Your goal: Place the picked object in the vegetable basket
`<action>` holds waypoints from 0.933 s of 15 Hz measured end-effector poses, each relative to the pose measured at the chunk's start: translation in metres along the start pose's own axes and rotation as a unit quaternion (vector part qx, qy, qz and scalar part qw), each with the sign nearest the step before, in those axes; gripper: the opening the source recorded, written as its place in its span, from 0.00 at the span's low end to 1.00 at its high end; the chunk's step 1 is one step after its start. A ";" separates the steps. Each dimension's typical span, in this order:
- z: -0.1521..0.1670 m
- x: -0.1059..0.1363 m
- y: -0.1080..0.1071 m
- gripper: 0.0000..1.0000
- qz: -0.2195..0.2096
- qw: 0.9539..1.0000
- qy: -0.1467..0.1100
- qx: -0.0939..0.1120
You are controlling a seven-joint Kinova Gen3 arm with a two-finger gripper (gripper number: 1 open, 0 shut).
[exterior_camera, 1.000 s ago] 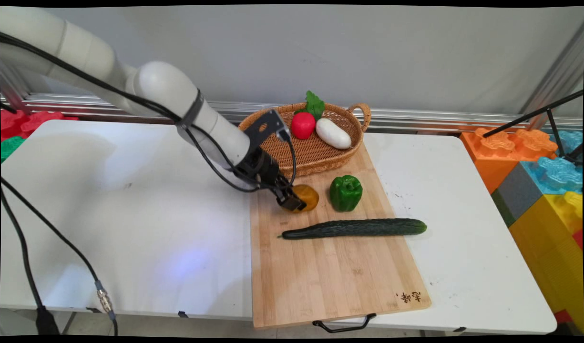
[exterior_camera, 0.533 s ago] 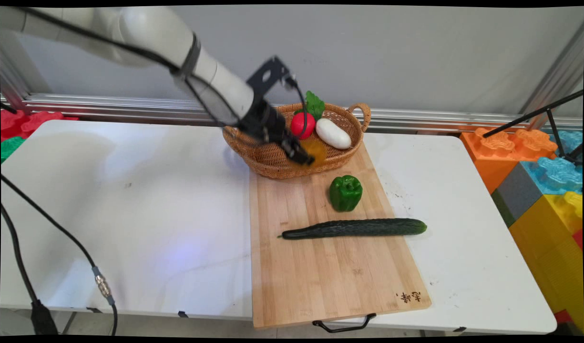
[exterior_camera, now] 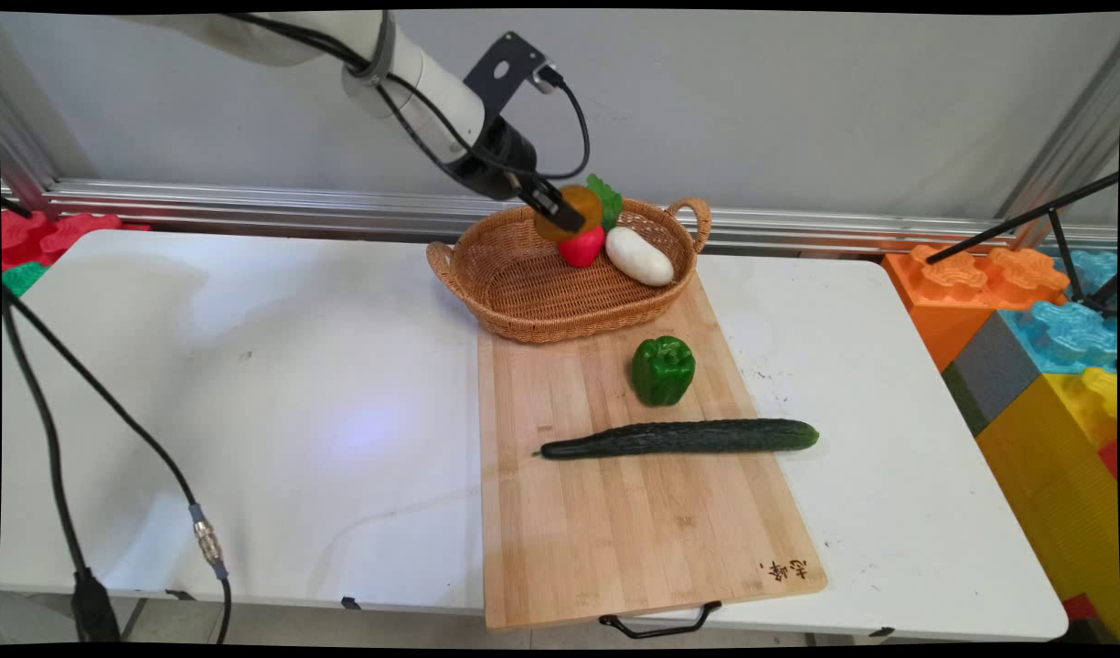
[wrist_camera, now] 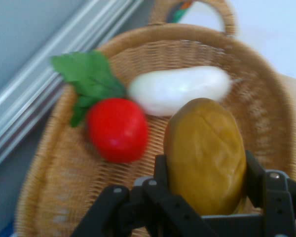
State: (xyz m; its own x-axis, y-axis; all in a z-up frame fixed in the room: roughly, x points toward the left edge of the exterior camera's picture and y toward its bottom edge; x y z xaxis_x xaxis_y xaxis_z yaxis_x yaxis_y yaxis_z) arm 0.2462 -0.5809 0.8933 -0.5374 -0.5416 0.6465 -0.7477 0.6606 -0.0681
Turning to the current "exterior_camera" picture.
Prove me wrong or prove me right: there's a green foam block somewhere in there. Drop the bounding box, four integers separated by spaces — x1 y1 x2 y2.
1 260 51 297

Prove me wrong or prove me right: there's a long dark green cucumber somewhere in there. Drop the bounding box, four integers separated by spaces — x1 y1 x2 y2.
533 419 821 461

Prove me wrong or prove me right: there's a white toy eggplant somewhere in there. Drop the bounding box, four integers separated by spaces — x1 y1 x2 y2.
605 226 677 289

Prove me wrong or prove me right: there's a black tripod stand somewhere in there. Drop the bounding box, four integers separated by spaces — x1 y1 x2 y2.
924 173 1120 318

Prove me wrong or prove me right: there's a woven wicker basket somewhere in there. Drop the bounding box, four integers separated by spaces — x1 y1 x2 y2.
427 196 713 345

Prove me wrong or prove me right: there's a red foam block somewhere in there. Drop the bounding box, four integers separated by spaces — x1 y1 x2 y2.
1 207 152 273

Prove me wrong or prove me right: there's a blue giant building block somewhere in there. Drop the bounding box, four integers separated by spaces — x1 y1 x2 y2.
996 301 1119 377
1051 249 1119 304

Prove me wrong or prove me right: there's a wooden cutting board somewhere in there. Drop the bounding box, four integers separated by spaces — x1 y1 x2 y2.
476 271 829 632

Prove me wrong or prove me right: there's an orange giant building block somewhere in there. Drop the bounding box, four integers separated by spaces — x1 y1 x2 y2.
881 244 1071 373

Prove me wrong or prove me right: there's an aluminium frame post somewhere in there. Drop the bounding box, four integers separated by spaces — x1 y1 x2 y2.
0 27 69 216
993 44 1120 249

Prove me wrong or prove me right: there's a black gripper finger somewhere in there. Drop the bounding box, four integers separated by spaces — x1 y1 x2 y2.
508 174 587 232

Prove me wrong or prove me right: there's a red radish with green leaves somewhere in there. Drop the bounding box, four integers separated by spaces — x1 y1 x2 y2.
559 174 625 269

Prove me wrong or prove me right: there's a black cable with thick plug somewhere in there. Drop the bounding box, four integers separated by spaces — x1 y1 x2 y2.
1 306 123 646

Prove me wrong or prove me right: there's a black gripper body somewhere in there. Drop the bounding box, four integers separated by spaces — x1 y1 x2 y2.
448 117 541 203

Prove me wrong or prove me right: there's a green bell pepper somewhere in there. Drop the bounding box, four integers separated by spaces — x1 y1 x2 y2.
631 335 698 408

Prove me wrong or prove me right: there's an orange-brown toy potato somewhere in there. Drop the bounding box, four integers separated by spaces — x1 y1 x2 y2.
533 185 605 244

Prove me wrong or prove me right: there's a black cutting board handle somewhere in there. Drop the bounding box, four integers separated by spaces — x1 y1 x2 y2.
600 600 724 640

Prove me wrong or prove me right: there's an aluminium frame rail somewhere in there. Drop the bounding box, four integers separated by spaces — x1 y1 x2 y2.
0 178 1119 256

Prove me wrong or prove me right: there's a black cable with metal connector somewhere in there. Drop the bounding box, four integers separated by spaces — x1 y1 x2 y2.
1 285 234 646

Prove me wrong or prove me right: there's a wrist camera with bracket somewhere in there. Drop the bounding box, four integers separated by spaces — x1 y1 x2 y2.
463 31 562 122

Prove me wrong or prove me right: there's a yellow giant building block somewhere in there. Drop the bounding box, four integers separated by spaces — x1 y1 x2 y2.
975 366 1120 636

